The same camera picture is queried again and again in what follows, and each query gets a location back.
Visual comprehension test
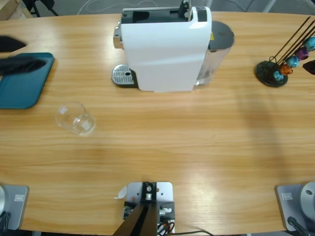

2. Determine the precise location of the teal plastic tray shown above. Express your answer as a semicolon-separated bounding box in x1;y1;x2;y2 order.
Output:
0;52;55;110

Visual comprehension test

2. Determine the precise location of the white metal leg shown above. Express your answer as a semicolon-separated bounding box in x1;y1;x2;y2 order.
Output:
262;0;278;13

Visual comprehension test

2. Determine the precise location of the orange coffee capsule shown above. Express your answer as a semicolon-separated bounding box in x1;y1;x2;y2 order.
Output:
280;64;293;76

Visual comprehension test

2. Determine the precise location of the clear drinking glass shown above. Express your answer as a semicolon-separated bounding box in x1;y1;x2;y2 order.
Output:
55;101;96;137

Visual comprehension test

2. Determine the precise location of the white tape tag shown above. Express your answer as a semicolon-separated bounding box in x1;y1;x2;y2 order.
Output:
113;185;128;200

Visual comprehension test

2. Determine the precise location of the white block with dark post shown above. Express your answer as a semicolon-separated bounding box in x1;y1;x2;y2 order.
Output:
112;181;176;236

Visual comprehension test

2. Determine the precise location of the wooden crate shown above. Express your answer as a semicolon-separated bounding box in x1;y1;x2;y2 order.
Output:
0;0;32;22

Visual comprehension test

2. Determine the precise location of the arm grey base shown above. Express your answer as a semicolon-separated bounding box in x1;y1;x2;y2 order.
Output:
0;184;30;231
275;181;315;232

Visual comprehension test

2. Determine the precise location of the black base cable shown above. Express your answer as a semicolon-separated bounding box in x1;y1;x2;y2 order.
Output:
0;211;12;231
286;216;311;236

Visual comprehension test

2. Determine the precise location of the clear water tank dark lid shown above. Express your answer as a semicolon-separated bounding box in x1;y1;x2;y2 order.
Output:
194;21;236;87

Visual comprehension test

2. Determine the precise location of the white capsule coffee machine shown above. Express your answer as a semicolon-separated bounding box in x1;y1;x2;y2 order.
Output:
112;0;213;94

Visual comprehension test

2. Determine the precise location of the purple coffee capsule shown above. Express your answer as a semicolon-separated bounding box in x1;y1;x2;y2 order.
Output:
294;46;310;60

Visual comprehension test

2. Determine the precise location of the white cable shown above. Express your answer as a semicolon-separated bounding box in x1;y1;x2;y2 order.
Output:
78;0;158;13

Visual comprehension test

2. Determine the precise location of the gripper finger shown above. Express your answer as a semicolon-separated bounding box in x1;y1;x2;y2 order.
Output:
302;60;315;76
0;54;47;76
0;35;27;53

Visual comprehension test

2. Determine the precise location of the black capsule holder with rods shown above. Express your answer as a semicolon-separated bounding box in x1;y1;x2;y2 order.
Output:
254;16;315;88

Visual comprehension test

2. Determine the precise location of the teal coffee capsule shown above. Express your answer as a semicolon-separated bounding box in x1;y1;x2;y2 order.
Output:
286;55;300;68
304;36;315;52

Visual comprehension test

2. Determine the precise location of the black metal stand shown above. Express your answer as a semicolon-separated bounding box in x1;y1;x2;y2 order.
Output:
23;0;60;17

